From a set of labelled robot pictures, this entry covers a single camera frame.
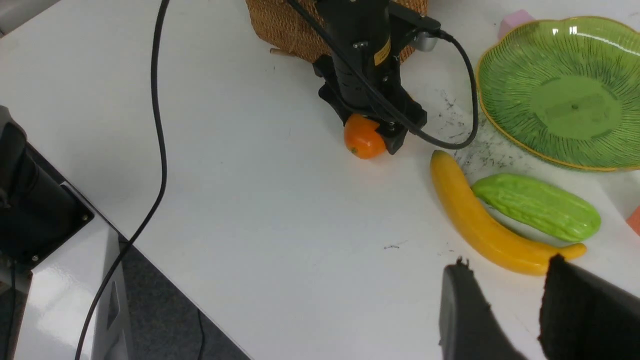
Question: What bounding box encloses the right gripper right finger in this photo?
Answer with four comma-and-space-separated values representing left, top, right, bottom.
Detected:
538, 255, 640, 360

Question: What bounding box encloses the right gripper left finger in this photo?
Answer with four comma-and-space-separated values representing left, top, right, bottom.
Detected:
439, 257, 525, 360

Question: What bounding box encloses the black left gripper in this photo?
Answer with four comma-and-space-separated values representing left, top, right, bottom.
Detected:
313, 49, 428, 155

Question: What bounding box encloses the orange yellow plastic mango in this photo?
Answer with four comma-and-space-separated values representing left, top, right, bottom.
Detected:
343, 114, 387, 159

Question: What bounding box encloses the yellow plastic banana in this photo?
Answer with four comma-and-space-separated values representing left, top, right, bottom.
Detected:
430, 150, 587, 276

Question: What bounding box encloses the green plastic bitter gourd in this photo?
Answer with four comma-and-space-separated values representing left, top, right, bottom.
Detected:
471, 173, 602, 243

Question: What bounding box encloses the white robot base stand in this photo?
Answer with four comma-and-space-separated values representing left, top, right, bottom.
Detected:
0, 105, 133, 360

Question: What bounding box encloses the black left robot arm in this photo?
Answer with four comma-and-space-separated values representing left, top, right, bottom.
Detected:
313, 0, 427, 155

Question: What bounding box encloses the orange foam cube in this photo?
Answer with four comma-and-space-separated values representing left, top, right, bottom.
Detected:
626, 206, 640, 237

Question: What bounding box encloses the woven wicker basket green lining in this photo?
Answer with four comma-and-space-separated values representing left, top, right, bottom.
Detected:
246, 0, 427, 65

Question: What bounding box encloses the pink foam cube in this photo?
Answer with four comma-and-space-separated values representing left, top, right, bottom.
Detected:
497, 9, 535, 41

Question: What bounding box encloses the green leaf-shaped glass plate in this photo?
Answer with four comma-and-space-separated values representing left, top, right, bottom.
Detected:
476, 16, 640, 172

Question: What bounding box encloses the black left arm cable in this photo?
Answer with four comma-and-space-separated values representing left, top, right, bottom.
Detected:
287, 0, 480, 150

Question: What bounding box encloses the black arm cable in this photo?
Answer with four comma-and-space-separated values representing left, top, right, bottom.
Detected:
75, 0, 171, 360
287, 0, 480, 150

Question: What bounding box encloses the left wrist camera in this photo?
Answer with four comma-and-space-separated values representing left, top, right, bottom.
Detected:
388, 1, 441, 55

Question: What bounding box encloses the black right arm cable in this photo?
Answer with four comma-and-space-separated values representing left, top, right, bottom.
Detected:
75, 0, 171, 360

